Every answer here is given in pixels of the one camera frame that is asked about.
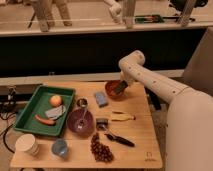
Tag red bowl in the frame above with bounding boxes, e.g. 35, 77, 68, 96
105, 80, 124, 99

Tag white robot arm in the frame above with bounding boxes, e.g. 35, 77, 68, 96
114, 50, 213, 171

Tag blue sponge eraser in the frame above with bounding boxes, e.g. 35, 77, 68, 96
94, 92, 108, 107

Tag purple bowl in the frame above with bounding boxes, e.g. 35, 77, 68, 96
66, 109, 94, 137

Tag small metal cup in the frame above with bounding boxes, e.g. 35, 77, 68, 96
77, 98, 88, 108

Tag metal spoon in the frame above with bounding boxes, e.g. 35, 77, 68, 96
77, 107, 87, 129

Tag orange apple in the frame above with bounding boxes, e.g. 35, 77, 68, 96
49, 95, 62, 107

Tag bunch of dark grapes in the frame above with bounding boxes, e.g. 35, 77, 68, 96
90, 133, 114, 163

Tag grey cloth piece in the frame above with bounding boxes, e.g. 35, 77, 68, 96
45, 105, 66, 120

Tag red sausage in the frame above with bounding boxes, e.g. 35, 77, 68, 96
35, 115, 56, 126

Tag green plastic tray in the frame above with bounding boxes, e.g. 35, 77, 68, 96
14, 86, 75, 137

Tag blue cup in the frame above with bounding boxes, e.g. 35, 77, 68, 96
51, 139, 68, 158

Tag green tool on floor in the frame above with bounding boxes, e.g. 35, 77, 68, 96
134, 14, 196, 24

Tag white paper cup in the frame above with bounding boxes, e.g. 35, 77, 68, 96
15, 134, 39, 155

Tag black handled peeler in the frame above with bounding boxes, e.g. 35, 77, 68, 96
96, 118, 135, 147

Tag black cables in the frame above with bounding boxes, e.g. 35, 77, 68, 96
0, 85, 21, 154

